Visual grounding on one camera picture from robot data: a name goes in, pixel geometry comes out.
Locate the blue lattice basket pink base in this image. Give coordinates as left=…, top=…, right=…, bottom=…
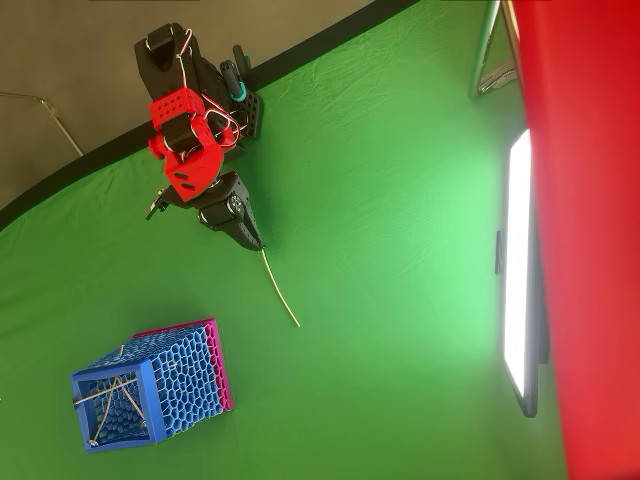
left=69, top=317, right=235, bottom=455

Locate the green cloth with black border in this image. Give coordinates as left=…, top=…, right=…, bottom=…
left=0, top=0, right=569, bottom=480

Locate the bright LED light panel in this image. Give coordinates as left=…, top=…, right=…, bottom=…
left=494, top=127, right=551, bottom=419

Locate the blurred red object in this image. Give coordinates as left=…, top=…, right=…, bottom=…
left=509, top=0, right=640, bottom=480

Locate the small wrist camera board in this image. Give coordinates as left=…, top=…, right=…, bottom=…
left=144, top=185, right=172, bottom=222

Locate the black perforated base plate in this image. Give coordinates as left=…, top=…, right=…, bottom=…
left=227, top=87, right=265, bottom=142

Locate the black clamp with teal ring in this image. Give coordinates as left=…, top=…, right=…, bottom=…
left=219, top=43, right=252, bottom=104

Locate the thin grey floor cable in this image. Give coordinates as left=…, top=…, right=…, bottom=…
left=0, top=91, right=85, bottom=158

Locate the metal stand frame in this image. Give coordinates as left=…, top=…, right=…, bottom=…
left=468, top=0, right=522, bottom=101

